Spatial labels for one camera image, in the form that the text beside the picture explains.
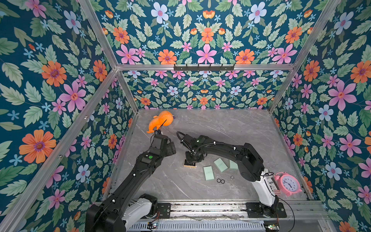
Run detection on mint green box lid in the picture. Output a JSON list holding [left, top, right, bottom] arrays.
[[203, 166, 214, 181]]

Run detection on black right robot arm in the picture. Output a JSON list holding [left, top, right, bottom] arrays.
[[176, 131, 279, 215]]

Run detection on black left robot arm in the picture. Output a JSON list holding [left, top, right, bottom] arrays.
[[85, 133, 176, 232]]

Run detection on orange plush toy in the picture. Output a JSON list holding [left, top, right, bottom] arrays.
[[147, 111, 174, 133]]

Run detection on pink alarm clock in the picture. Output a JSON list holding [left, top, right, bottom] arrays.
[[274, 172, 302, 196]]

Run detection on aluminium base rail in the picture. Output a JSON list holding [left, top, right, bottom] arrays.
[[158, 200, 330, 222]]

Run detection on black hook rail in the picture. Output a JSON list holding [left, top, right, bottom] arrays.
[[173, 64, 235, 72]]

